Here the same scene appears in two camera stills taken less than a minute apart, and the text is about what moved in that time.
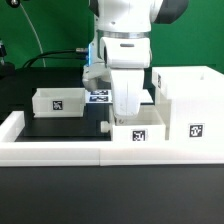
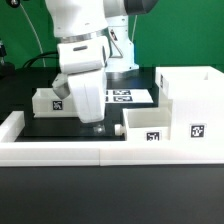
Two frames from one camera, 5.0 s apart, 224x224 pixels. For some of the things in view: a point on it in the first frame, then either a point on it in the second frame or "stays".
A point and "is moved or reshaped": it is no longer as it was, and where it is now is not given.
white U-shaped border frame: x=102 y=153 stays
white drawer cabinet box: x=195 y=96 stays
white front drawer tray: x=147 y=126 is moved or reshaped
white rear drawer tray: x=64 y=102 stays
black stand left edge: x=7 y=69 stays
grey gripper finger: x=121 y=120 → x=99 y=129
